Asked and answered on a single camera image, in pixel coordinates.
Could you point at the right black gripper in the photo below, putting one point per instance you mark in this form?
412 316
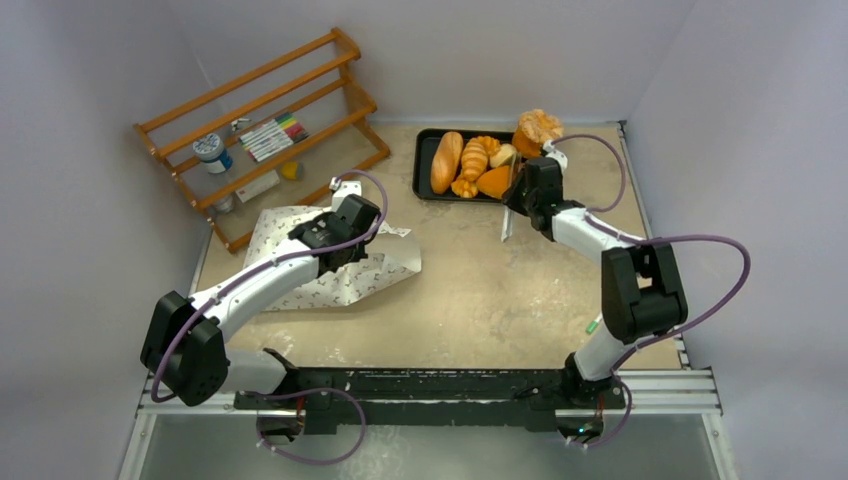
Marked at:
514 196

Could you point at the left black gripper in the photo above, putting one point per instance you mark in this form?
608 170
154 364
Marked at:
360 253

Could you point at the round fake bread roll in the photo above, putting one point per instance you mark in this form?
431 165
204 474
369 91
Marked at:
495 182

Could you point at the seeded fake bread bun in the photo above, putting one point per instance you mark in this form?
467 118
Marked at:
505 154

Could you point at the patterned white paper bag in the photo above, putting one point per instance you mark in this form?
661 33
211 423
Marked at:
393 256

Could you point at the fake muffin orange cup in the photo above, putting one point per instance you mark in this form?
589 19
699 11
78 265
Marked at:
534 128

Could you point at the fake croissant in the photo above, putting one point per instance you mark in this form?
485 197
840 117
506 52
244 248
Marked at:
474 160

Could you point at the braided fake bread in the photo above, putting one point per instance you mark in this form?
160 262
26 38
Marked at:
464 188

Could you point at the long fake bread loaf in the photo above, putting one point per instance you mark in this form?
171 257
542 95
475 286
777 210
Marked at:
445 162

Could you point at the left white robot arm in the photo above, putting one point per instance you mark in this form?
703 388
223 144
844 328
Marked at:
185 348

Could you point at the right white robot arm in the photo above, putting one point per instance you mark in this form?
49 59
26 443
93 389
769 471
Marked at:
642 295

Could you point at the yellow grey eraser block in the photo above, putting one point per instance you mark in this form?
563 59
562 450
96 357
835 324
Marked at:
292 170

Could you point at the small white box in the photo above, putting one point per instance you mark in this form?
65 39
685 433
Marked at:
258 186

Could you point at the pack of coloured markers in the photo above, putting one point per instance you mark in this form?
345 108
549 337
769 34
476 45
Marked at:
273 136

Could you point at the green cap white marker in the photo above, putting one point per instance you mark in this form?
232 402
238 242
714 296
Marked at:
594 324

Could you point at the blue lid jar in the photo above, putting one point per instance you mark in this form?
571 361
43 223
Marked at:
211 151

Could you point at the orange wooden rack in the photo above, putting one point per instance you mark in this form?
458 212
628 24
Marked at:
360 104

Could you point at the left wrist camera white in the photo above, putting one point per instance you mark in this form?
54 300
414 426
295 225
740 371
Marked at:
341 189

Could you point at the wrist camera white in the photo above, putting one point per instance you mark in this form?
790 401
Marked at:
341 189
552 152

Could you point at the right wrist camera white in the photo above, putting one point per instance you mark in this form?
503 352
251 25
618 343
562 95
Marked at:
552 152

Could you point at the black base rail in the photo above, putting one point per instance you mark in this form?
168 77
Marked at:
322 399

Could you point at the aluminium frame rail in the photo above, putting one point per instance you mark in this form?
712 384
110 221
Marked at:
654 392

